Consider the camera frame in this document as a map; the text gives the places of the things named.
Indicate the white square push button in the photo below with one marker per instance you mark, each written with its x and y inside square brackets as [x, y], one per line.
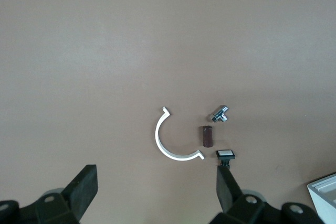
[225, 153]

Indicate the dark brown terminal block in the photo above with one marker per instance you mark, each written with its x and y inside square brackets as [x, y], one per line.
[207, 137]

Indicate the chrome metal pipe fitting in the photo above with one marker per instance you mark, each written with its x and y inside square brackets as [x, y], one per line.
[219, 115]

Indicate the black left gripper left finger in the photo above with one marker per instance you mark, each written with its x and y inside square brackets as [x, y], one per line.
[81, 190]

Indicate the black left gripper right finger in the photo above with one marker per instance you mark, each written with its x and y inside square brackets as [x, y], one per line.
[227, 190]

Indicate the white plastic drawer cabinet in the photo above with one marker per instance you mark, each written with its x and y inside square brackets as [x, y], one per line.
[324, 195]

